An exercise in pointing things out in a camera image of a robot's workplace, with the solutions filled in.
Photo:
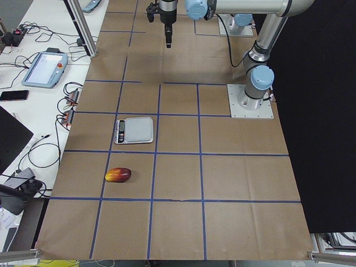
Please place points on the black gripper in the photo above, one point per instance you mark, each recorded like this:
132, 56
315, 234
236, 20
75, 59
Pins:
167, 14

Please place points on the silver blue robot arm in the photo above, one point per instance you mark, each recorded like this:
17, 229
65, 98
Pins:
259, 76
196, 10

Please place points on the red yellow mango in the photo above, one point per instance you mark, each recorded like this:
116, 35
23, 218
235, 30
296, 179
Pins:
118, 174

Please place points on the silver digital kitchen scale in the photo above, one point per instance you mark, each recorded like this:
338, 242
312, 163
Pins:
135, 130

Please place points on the upper orange usb hub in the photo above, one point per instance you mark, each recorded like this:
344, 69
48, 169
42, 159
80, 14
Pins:
72, 98

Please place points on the orange usb hub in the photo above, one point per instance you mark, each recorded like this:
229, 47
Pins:
67, 118
72, 98

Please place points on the blue teach pendant tablet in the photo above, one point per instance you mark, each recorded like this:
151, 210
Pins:
46, 70

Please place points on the lower orange usb hub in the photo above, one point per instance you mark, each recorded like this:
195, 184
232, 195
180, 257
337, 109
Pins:
67, 118

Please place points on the brown paper table cover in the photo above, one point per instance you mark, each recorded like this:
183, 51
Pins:
208, 187

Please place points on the black smartphone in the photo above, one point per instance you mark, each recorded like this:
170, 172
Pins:
14, 95

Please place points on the black laptop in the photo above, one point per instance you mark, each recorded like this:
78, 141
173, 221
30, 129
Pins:
14, 138

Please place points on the grey adapter dock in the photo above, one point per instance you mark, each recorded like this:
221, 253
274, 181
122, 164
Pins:
15, 182

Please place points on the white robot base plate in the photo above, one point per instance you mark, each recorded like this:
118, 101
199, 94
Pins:
241, 106

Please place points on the aluminium frame post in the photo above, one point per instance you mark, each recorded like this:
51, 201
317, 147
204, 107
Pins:
79, 21

